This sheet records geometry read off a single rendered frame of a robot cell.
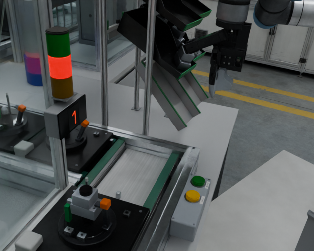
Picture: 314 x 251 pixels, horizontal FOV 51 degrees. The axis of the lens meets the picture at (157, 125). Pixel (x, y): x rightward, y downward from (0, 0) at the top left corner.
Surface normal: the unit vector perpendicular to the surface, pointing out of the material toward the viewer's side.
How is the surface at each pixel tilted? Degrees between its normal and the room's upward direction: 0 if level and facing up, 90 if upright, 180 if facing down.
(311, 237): 90
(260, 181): 0
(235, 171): 0
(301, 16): 99
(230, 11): 90
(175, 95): 45
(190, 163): 0
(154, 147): 90
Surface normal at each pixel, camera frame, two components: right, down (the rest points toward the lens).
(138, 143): -0.33, 0.47
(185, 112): 0.66, -0.40
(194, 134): 0.07, -0.86
